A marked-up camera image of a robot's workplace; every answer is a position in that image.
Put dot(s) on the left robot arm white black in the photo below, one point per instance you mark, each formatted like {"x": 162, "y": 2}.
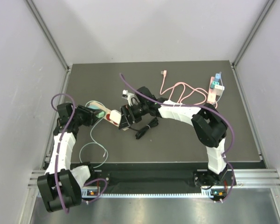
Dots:
{"x": 60, "y": 186}

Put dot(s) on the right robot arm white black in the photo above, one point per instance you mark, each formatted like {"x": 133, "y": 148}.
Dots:
{"x": 209, "y": 127}

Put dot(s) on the teal charger plug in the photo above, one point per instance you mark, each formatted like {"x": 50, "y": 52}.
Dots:
{"x": 93, "y": 107}

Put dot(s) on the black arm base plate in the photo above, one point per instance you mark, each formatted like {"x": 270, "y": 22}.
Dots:
{"x": 193, "y": 178}

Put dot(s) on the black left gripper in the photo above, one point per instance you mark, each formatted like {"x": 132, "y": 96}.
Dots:
{"x": 90, "y": 114}

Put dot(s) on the aluminium frame rail front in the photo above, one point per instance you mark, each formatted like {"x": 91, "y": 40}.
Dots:
{"x": 241, "y": 178}

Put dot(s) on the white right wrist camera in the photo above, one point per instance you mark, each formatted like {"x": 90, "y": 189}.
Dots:
{"x": 130, "y": 97}

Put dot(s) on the aluminium frame post left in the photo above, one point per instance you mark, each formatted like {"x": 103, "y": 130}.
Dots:
{"x": 45, "y": 30}

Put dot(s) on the green charger plug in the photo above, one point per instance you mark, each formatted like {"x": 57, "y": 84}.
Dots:
{"x": 100, "y": 114}

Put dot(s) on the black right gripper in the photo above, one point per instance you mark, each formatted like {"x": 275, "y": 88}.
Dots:
{"x": 126, "y": 110}

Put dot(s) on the light blue charger plug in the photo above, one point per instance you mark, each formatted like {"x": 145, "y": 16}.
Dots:
{"x": 218, "y": 76}

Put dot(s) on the white square charger plug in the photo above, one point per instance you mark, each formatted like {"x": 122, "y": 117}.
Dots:
{"x": 115, "y": 116}

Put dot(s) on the white flat charger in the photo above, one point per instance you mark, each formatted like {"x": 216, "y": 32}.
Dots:
{"x": 219, "y": 89}

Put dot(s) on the aluminium frame post right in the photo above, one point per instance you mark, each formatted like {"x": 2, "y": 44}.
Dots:
{"x": 252, "y": 33}

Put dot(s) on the teal dual usb charger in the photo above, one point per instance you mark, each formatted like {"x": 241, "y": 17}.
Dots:
{"x": 215, "y": 83}

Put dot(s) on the beige power strip red sockets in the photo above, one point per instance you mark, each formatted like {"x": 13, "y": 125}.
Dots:
{"x": 107, "y": 114}

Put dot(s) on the aluminium frame post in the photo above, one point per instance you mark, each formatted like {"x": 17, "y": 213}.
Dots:
{"x": 45, "y": 30}
{"x": 252, "y": 33}

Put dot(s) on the pink power strip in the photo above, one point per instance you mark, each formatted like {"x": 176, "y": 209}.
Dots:
{"x": 211, "y": 98}

